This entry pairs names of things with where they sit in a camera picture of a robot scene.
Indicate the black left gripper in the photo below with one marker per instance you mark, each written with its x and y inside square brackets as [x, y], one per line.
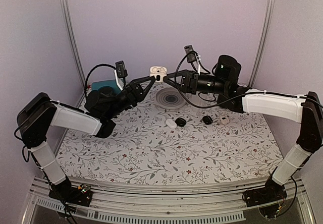
[134, 93]

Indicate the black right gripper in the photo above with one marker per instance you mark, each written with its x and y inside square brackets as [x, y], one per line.
[190, 80]

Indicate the beige earbud charging case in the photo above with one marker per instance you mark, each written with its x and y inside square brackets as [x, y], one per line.
[158, 72]

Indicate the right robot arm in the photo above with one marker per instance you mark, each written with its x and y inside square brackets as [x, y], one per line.
[303, 109]

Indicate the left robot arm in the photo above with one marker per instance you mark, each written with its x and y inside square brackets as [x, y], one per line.
[41, 113]

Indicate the white oval earbud case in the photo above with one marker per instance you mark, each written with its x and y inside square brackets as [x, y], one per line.
[171, 124]

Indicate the black glossy earbud case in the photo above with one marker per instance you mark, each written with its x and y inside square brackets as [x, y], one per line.
[180, 122]

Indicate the small black earbud case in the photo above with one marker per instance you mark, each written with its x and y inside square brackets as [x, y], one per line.
[207, 120]

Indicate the small beige earbud case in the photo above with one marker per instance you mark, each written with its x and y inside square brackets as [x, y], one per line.
[224, 120]

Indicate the spiral patterned plate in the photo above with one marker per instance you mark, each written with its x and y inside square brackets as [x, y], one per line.
[169, 98]

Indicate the teal cylindrical speaker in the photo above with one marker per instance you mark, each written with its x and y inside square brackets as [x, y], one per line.
[107, 83]

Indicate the floral patterned table mat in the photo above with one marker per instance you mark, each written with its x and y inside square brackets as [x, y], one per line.
[193, 154]

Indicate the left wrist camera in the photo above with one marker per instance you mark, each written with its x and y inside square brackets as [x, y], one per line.
[120, 74]

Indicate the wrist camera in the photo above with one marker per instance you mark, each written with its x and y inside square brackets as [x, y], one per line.
[192, 58]
[120, 74]

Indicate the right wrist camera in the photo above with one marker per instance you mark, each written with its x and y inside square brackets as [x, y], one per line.
[192, 58]

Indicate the left aluminium frame post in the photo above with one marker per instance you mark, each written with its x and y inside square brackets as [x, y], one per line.
[71, 37]

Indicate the aluminium frame post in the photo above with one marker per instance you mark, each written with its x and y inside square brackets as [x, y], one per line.
[270, 4]
[71, 37]

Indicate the front aluminium rail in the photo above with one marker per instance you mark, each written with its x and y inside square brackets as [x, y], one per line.
[130, 203]

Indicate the right aluminium frame post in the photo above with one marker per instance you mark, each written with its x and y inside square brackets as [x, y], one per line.
[270, 4]

